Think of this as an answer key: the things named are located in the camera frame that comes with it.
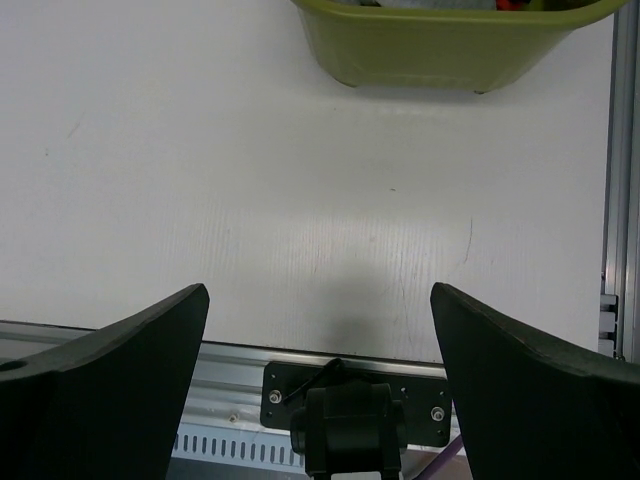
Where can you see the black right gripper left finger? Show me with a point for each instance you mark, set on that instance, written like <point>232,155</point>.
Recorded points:
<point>108,404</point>

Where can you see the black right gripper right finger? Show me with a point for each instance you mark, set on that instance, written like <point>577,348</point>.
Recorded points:
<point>531,405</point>

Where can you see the red tank top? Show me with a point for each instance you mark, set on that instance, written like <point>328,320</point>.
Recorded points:
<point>512,5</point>

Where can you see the grey tank top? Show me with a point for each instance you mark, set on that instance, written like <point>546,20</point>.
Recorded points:
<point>475,5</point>

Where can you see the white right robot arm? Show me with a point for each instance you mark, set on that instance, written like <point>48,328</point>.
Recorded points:
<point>344,419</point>

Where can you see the olive green plastic bin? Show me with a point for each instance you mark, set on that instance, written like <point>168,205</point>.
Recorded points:
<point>472,50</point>

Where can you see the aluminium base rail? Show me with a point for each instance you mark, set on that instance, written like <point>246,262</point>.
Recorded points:
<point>227,380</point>

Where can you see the white slotted cable duct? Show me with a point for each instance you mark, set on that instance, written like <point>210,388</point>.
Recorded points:
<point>237,447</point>

